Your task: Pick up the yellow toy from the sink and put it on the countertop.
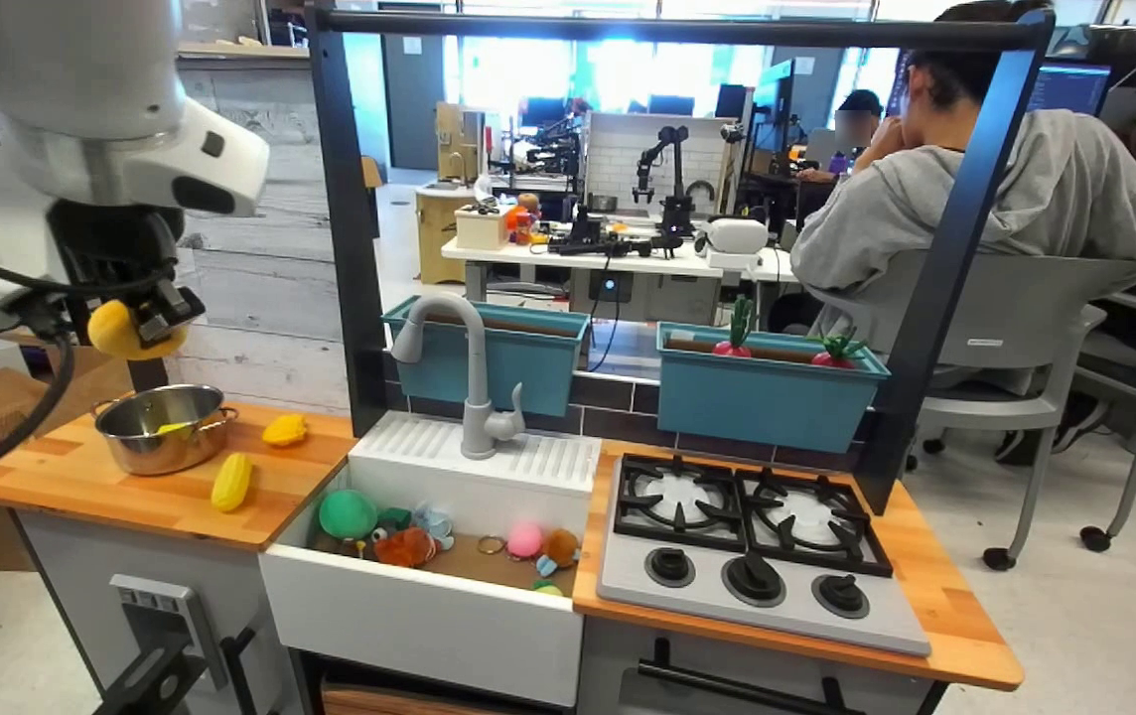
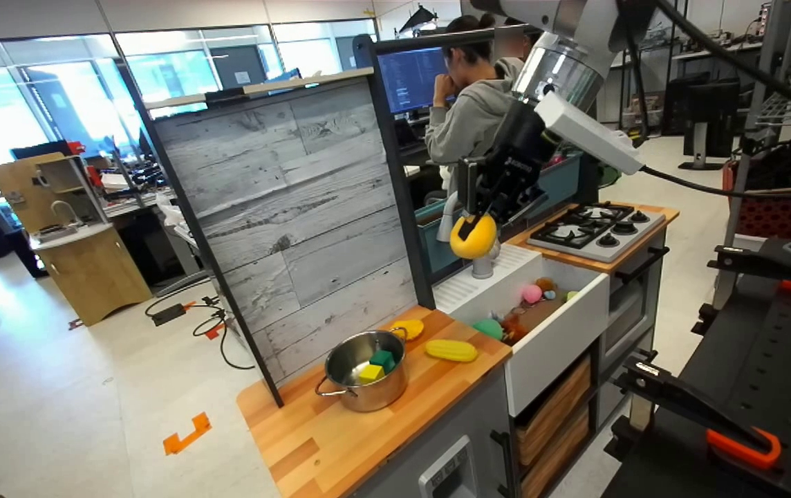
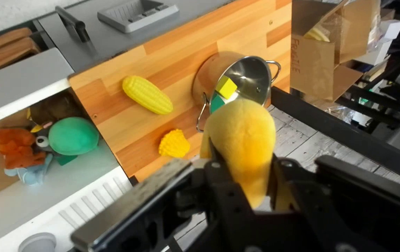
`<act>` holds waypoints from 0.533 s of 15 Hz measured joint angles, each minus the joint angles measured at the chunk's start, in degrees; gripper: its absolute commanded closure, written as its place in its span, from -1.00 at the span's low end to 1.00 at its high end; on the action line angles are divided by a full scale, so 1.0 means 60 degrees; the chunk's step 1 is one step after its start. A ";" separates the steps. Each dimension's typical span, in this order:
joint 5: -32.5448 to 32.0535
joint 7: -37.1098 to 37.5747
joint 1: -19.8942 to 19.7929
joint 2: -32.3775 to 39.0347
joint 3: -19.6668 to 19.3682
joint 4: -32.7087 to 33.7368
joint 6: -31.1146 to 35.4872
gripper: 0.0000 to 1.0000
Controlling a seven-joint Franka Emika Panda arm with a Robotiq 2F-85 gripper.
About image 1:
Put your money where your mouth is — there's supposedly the white toy sink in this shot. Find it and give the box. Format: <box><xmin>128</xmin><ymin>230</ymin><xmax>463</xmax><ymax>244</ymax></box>
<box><xmin>257</xmin><ymin>409</ymin><xmax>609</xmax><ymax>712</ymax></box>

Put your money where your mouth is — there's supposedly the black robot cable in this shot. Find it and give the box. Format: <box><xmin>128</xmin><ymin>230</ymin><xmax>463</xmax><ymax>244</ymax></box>
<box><xmin>0</xmin><ymin>236</ymin><xmax>78</xmax><ymax>495</ymax></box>

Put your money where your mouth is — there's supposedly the wooden toy kitchen cabinet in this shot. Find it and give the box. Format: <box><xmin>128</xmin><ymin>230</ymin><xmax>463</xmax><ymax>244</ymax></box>
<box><xmin>0</xmin><ymin>401</ymin><xmax>1027</xmax><ymax>715</ymax></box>

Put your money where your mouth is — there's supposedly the green cactus toy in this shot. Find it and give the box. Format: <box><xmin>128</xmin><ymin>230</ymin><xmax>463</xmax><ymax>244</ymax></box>
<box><xmin>721</xmin><ymin>282</ymin><xmax>764</xmax><ymax>367</ymax></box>

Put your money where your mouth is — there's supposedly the yellow round toy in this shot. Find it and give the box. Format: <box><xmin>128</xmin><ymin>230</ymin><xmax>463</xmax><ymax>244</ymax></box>
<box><xmin>83</xmin><ymin>299</ymin><xmax>186</xmax><ymax>367</ymax></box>

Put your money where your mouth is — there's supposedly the white background table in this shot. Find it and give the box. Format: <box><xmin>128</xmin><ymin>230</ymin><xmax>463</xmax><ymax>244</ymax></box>
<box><xmin>438</xmin><ymin>230</ymin><xmax>797</xmax><ymax>327</ymax></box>

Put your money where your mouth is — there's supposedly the grey wood backsplash panel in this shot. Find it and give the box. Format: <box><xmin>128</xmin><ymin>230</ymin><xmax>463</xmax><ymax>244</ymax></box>
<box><xmin>165</xmin><ymin>56</ymin><xmax>369</xmax><ymax>420</ymax></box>

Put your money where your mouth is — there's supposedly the brown toy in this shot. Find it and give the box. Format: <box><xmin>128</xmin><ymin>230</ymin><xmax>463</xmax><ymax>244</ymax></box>
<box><xmin>539</xmin><ymin>523</ymin><xmax>582</xmax><ymax>573</ymax></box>

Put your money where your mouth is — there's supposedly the red orange toy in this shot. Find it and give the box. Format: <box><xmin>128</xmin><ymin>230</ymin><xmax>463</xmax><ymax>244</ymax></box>
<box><xmin>369</xmin><ymin>523</ymin><xmax>439</xmax><ymax>573</ymax></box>

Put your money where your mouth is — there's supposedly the yellow lemon toy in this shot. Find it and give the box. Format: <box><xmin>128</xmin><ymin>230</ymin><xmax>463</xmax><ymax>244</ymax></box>
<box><xmin>257</xmin><ymin>409</ymin><xmax>315</xmax><ymax>448</ymax></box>

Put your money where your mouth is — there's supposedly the steel cooking pot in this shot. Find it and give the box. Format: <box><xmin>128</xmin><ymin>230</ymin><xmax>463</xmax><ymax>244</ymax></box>
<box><xmin>91</xmin><ymin>380</ymin><xmax>237</xmax><ymax>481</ymax></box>

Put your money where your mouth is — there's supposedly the green round toy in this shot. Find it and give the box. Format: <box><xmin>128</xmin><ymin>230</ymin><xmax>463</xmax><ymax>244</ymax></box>
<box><xmin>315</xmin><ymin>486</ymin><xmax>381</xmax><ymax>546</ymax></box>

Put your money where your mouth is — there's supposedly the black kitchen frame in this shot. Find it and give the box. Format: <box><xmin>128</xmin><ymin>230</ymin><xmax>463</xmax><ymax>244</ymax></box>
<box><xmin>307</xmin><ymin>5</ymin><xmax>1062</xmax><ymax>522</ymax></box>

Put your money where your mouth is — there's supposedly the grey toy stove top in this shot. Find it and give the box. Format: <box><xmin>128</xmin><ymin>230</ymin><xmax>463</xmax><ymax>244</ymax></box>
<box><xmin>596</xmin><ymin>448</ymin><xmax>937</xmax><ymax>663</ymax></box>

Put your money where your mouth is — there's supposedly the grey office chair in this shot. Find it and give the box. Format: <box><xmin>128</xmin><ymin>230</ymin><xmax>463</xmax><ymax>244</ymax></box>
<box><xmin>904</xmin><ymin>245</ymin><xmax>1117</xmax><ymax>576</ymax></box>

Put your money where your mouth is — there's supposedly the teal planter box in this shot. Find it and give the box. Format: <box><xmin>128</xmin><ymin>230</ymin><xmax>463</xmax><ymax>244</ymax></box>
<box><xmin>381</xmin><ymin>291</ymin><xmax>596</xmax><ymax>420</ymax></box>
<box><xmin>656</xmin><ymin>316</ymin><xmax>895</xmax><ymax>457</ymax></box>

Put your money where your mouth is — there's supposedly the grey toy faucet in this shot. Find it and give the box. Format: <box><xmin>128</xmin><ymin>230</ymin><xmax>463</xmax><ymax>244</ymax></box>
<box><xmin>390</xmin><ymin>291</ymin><xmax>527</xmax><ymax>466</ymax></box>

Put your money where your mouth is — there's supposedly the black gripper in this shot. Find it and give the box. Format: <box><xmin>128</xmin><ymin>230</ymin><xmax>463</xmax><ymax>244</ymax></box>
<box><xmin>47</xmin><ymin>197</ymin><xmax>209</xmax><ymax>399</ymax></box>

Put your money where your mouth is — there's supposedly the person in grey hoodie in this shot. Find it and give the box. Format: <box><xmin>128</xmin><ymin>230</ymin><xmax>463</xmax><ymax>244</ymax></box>
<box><xmin>786</xmin><ymin>5</ymin><xmax>1136</xmax><ymax>360</ymax></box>

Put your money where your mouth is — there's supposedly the dark haired seated person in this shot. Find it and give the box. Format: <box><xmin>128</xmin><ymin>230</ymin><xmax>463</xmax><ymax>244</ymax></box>
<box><xmin>826</xmin><ymin>85</ymin><xmax>895</xmax><ymax>171</ymax></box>

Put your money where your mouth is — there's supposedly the pink round toy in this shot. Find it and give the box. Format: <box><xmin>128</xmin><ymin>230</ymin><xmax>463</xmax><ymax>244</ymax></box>
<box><xmin>506</xmin><ymin>515</ymin><xmax>549</xmax><ymax>559</ymax></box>

